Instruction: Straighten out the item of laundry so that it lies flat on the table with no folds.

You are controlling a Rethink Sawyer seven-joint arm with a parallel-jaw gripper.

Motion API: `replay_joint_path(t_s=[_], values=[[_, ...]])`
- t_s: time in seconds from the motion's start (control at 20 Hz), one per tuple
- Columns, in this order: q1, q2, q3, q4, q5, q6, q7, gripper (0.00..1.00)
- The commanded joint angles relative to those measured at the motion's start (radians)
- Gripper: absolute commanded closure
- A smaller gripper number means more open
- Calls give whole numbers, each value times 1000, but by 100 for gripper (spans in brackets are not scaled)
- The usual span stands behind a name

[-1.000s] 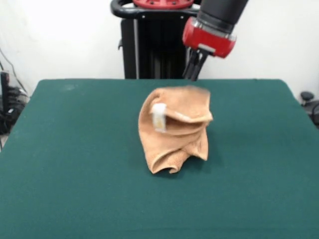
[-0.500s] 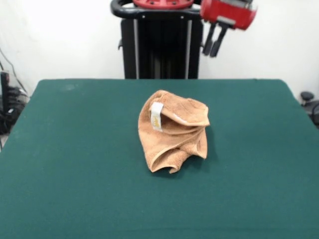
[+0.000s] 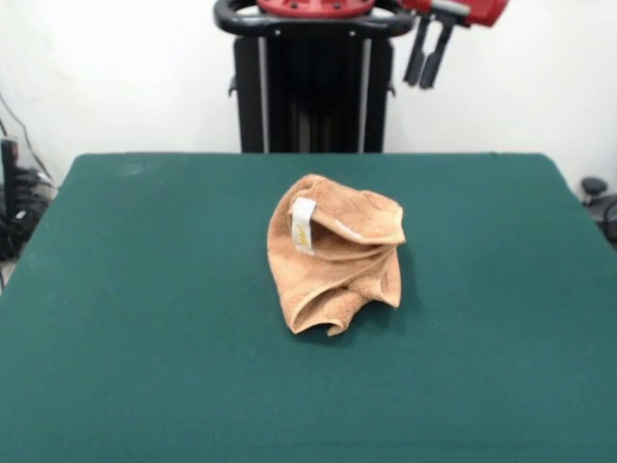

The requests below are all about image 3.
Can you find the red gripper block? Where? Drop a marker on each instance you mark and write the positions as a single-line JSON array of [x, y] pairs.
[[482, 9]]

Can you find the tan terry towel white label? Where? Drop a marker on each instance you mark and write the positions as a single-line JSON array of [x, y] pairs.
[[318, 284]]

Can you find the dark green table cloth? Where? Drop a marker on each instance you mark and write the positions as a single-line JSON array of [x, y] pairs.
[[144, 362]]

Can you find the black upright box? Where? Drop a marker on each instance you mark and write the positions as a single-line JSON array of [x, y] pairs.
[[8, 169]]

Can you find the red robot base plate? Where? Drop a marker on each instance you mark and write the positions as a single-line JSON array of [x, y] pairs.
[[313, 6]]

